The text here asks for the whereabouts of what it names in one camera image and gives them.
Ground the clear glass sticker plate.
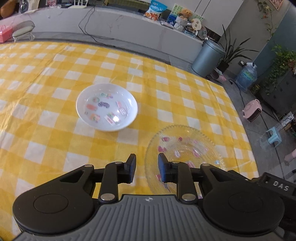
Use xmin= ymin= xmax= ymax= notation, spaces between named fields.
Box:
xmin=144 ymin=125 xmax=226 ymax=194

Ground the small white sticker plate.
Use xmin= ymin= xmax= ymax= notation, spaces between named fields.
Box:
xmin=76 ymin=83 xmax=138 ymax=132

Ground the light blue plastic stool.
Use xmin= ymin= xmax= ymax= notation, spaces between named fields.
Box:
xmin=259 ymin=126 xmax=282 ymax=150

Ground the yellow checkered tablecloth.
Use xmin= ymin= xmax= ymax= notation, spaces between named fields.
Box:
xmin=1 ymin=42 xmax=258 ymax=240

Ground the pink small heater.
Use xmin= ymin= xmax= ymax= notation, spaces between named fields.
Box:
xmin=242 ymin=99 xmax=262 ymax=123

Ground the grey drawer cabinet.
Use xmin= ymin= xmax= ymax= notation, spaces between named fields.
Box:
xmin=259 ymin=70 xmax=295 ymax=116

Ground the grey metal trash bin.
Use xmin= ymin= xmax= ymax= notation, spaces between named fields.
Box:
xmin=191 ymin=39 xmax=226 ymax=77

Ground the blue water jug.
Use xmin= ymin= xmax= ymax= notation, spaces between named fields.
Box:
xmin=235 ymin=62 xmax=257 ymax=92

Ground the green potted floor plant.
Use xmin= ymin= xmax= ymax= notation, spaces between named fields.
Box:
xmin=217 ymin=25 xmax=258 ymax=73

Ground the long white tv cabinet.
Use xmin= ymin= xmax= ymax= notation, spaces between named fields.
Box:
xmin=1 ymin=7 xmax=202 ymax=63

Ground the teddy bear toy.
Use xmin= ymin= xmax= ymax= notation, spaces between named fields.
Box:
xmin=177 ymin=8 xmax=192 ymax=20

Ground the blue snack bag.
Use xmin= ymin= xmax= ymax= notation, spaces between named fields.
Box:
xmin=144 ymin=0 xmax=167 ymax=21

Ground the grey cushioned stool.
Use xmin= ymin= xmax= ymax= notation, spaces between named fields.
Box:
xmin=12 ymin=20 xmax=35 ymax=42

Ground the pink storage box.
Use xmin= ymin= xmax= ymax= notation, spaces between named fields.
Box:
xmin=0 ymin=25 xmax=13 ymax=43

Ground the orange pumpkin vase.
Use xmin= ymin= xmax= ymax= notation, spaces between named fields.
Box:
xmin=1 ymin=0 xmax=18 ymax=19

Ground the black power cable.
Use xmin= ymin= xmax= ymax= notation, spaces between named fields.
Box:
xmin=78 ymin=5 xmax=117 ymax=40

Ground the framed wall picture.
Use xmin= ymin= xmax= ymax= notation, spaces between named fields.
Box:
xmin=269 ymin=0 xmax=283 ymax=11

